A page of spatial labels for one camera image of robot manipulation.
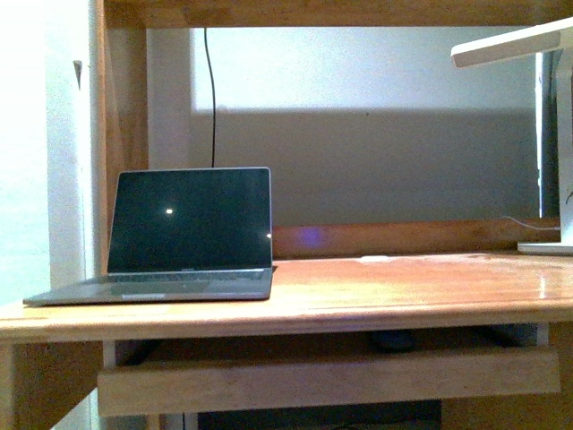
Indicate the dark grey wireless mouse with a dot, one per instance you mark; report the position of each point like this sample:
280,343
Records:
392,341

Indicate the grey open laptop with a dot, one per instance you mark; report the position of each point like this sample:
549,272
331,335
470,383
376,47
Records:
183,235

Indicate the wooden keyboard tray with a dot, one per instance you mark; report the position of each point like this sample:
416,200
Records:
164,387

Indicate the wooden upper shelf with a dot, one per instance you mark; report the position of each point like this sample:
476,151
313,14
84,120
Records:
222,14

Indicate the white desk lamp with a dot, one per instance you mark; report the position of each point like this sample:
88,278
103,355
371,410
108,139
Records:
548,37

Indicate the white round cable grommet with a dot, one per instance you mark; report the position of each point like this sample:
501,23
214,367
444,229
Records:
374,258

